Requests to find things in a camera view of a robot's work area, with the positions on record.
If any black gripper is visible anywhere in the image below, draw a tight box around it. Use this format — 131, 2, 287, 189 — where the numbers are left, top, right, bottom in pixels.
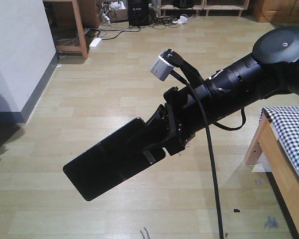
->
129, 87, 195, 156

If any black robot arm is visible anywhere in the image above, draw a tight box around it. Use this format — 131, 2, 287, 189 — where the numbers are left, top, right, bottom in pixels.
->
129, 26, 299, 155

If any white power strip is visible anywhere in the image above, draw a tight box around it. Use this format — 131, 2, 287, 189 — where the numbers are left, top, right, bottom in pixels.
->
172, 15, 188, 25

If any black computer tower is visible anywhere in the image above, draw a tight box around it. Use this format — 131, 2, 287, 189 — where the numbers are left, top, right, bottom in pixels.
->
127, 0, 149, 26

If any black white checkered bedsheet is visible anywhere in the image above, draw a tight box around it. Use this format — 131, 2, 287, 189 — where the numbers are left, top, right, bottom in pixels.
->
261, 106, 299, 179

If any wooden drawer cabinet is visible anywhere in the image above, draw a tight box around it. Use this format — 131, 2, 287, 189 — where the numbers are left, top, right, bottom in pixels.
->
248, 0, 299, 23

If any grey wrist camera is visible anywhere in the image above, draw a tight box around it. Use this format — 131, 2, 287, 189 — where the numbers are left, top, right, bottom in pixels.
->
150, 49, 184, 81

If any black camera cable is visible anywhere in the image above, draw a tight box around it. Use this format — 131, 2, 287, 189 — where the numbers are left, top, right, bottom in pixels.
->
173, 69, 247, 239

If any wooden bed frame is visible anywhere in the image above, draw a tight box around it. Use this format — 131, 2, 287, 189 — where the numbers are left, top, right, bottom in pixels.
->
244, 115, 299, 234

